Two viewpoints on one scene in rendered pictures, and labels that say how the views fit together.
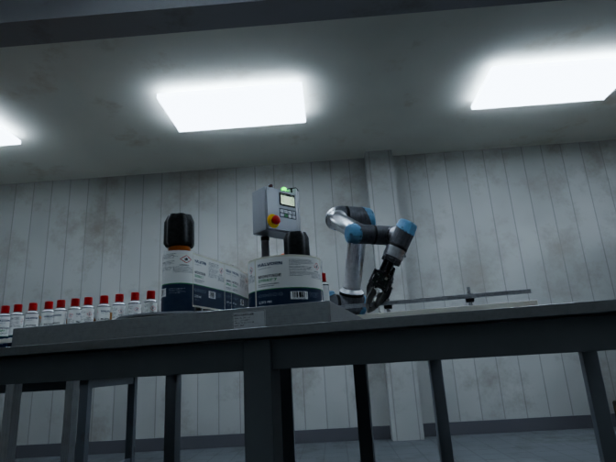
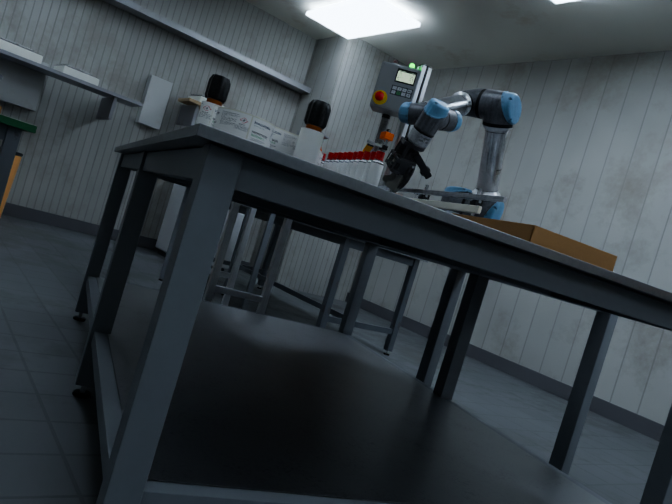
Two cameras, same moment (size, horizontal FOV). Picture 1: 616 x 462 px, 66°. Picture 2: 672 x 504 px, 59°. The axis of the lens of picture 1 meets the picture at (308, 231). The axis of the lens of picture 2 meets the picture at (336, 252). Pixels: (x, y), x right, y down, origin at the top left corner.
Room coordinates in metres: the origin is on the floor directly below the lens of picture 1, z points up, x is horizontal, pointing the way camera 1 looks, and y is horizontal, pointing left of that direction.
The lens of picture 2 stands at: (0.34, -1.77, 0.72)
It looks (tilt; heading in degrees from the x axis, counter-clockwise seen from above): 1 degrees down; 51
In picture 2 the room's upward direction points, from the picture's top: 17 degrees clockwise
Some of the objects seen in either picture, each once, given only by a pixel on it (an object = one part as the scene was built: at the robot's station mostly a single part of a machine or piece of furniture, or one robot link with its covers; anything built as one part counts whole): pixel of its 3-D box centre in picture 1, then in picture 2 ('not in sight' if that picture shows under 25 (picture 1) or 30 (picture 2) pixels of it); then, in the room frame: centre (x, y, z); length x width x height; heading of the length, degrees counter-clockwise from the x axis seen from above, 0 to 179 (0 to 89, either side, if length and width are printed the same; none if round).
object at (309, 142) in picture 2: (298, 276); (309, 141); (1.52, 0.04, 1.03); 0.09 x 0.09 x 0.30
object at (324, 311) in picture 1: (220, 333); not in sight; (1.41, 0.27, 0.86); 0.80 x 0.67 x 0.05; 76
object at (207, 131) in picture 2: (328, 343); (341, 212); (1.68, -0.05, 0.82); 2.10 x 1.50 x 0.02; 76
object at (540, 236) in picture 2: not in sight; (527, 241); (1.58, -0.92, 0.85); 0.30 x 0.26 x 0.04; 76
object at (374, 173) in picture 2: (323, 300); (373, 177); (1.79, -0.04, 0.98); 0.05 x 0.05 x 0.20
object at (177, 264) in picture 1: (179, 265); (211, 113); (1.27, 0.36, 1.04); 0.09 x 0.09 x 0.29
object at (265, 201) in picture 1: (275, 213); (396, 90); (1.92, 0.13, 1.38); 0.17 x 0.10 x 0.19; 132
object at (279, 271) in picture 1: (285, 289); (240, 138); (1.27, 0.07, 0.95); 0.20 x 0.20 x 0.14
